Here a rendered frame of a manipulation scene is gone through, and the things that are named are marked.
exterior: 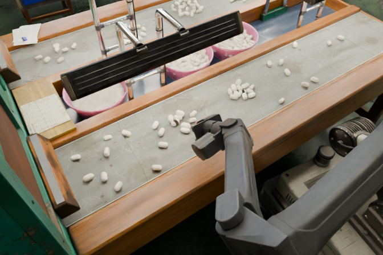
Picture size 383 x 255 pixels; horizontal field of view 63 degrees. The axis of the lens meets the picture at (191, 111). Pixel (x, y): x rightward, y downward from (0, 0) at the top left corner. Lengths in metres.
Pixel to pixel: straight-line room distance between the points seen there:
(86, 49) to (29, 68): 0.27
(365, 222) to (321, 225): 0.96
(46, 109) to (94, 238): 0.56
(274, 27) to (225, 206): 1.52
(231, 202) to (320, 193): 0.13
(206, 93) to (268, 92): 0.27
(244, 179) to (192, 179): 0.47
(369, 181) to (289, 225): 0.13
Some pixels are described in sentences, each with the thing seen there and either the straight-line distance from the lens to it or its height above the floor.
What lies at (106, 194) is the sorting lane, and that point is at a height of 0.74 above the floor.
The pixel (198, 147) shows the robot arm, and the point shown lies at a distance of 0.85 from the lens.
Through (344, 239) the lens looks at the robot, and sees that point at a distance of 1.41.
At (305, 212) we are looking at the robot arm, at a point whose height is 1.28.
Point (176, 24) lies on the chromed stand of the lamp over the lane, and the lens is 1.04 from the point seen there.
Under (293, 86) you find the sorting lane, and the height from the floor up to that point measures 0.74.
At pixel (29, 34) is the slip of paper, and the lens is 1.79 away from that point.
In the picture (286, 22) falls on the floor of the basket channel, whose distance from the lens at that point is 1.98.
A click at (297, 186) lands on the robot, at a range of 1.45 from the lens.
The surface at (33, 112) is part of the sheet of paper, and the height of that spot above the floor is 0.78.
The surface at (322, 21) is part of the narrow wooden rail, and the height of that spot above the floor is 0.76.
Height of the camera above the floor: 1.68
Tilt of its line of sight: 48 degrees down
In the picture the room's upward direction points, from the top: 1 degrees clockwise
